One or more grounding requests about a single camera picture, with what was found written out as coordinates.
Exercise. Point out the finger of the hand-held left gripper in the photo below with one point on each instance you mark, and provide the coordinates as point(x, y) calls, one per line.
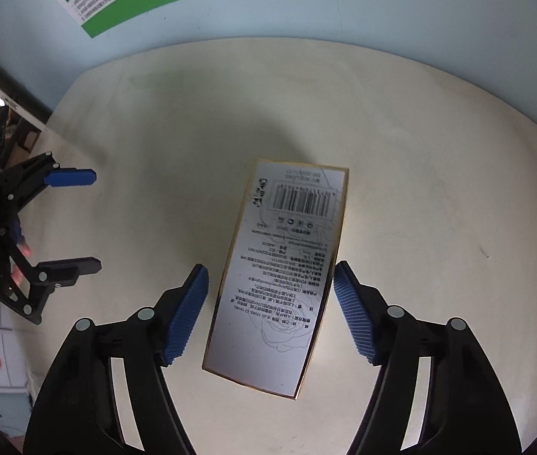
point(71, 266)
point(71, 178)

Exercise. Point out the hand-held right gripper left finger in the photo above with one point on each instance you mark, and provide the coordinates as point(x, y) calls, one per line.
point(185, 317)

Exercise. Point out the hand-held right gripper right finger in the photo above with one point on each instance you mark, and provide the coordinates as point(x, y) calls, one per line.
point(356, 313)

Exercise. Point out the white box with gold trim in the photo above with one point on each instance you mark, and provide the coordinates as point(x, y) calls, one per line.
point(282, 270)

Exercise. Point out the person's left hand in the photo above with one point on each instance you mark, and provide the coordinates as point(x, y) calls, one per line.
point(25, 248)

